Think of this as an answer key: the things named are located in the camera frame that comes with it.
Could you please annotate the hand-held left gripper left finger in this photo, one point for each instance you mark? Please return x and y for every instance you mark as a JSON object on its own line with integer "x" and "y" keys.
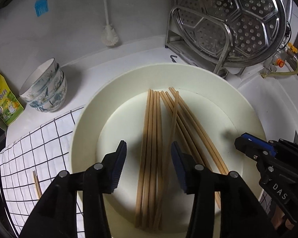
{"x": 118, "y": 166}

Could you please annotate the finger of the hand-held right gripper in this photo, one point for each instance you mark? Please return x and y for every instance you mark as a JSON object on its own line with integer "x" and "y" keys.
{"x": 249, "y": 150}
{"x": 260, "y": 143}

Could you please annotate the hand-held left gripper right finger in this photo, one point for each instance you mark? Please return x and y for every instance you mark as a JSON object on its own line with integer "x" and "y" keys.
{"x": 180, "y": 168}

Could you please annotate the pile of wooden chopsticks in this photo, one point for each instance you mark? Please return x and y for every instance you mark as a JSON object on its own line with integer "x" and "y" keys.
{"x": 151, "y": 153}

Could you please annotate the cream round plate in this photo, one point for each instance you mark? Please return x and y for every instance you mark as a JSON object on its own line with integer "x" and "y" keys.
{"x": 119, "y": 119}

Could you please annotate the pair of chopsticks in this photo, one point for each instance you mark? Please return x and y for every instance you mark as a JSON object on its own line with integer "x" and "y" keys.
{"x": 38, "y": 183}

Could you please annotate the single wooden chopstick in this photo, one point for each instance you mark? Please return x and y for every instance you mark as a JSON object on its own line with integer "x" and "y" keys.
{"x": 36, "y": 184}

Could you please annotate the gas valve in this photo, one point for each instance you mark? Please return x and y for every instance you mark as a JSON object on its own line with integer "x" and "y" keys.
{"x": 275, "y": 62}

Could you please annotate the white black checkered cloth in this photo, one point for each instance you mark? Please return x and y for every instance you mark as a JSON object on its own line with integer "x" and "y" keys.
{"x": 27, "y": 148}

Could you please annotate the small black clip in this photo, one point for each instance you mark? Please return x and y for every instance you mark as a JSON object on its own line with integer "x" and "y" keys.
{"x": 173, "y": 59}

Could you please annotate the yellow green seasoning bag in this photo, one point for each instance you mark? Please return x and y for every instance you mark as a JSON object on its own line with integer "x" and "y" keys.
{"x": 5, "y": 101}

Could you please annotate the white dish brush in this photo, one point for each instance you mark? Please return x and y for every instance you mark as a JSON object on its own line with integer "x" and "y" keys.
{"x": 109, "y": 36}

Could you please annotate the stainless steel steamer tray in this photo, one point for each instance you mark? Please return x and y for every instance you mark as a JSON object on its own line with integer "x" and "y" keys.
{"x": 226, "y": 17}

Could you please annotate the metal dish rack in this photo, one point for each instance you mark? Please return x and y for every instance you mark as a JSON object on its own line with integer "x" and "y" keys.
{"x": 166, "y": 37}

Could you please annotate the blue silicone brush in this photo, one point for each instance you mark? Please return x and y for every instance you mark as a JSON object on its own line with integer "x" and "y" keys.
{"x": 41, "y": 6}

